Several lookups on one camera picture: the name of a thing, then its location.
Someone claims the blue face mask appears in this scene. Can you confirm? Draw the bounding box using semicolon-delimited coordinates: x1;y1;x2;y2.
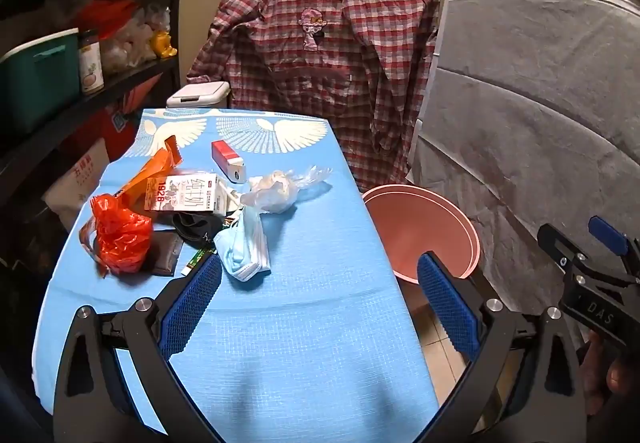
214;208;272;283

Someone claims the red plaid shirt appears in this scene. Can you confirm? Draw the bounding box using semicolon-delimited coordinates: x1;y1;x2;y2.
186;0;443;194

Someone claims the labelled glass jar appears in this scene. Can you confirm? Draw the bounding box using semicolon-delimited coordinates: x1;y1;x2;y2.
77;29;105;96

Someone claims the black crumpled cloth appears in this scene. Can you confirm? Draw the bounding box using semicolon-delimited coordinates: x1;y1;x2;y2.
172;213;226;244

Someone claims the white red milk carton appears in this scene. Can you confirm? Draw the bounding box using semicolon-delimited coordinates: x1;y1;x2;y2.
145;173;241;217

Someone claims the dark foil packet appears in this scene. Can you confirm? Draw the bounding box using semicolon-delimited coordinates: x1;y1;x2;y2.
150;233;184;277

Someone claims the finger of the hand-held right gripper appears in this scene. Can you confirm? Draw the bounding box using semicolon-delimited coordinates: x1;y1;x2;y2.
587;215;640;281
537;223;591;276

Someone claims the crumpled orange plastic bag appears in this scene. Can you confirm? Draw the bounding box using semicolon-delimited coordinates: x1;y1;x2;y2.
80;194;153;277

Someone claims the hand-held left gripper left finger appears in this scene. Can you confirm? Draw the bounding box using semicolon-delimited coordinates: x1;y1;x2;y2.
52;253;223;443

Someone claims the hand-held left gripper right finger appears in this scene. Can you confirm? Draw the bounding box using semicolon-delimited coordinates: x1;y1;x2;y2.
417;250;588;443

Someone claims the red printed sack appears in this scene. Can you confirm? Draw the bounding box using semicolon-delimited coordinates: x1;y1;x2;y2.
82;73;166;164

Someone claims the green toothpaste tube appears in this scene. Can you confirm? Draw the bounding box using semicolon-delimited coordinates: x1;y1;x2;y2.
181;246;218;276

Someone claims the black metal shelf rack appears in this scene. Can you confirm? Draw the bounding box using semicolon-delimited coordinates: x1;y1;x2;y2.
0;0;191;224

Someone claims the crumpled clear plastic bag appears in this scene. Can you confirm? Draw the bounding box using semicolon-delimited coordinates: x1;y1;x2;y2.
240;165;333;214

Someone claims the red plastic bag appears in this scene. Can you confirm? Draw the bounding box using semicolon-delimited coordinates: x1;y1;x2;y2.
75;0;138;41

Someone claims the blue wing print tablecloth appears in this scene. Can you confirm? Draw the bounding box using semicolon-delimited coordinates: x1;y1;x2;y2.
31;108;441;443

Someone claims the orange snack wrapper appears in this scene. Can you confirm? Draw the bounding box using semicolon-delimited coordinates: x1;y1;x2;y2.
112;135;183;200

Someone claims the yellow figurine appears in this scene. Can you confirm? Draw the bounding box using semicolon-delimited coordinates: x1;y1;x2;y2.
150;30;178;58

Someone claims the person's right hand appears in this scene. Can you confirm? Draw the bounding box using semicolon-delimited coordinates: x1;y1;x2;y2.
580;329;640;421

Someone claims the clear bag of garlic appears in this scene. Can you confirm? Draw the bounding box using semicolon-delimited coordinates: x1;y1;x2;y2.
100;5;172;74

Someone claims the red white medicine box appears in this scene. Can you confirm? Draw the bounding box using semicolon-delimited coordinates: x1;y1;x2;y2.
211;140;248;184

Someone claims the pink plastic bucket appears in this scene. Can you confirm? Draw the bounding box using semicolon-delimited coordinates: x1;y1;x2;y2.
361;183;482;285

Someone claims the teal storage box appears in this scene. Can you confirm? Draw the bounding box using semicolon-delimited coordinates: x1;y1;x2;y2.
0;30;83;134

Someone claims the white printed rice sack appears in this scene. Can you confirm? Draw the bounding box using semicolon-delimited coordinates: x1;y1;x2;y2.
42;138;111;234

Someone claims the grey cloth cover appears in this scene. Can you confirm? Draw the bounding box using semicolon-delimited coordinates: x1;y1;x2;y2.
407;0;640;339

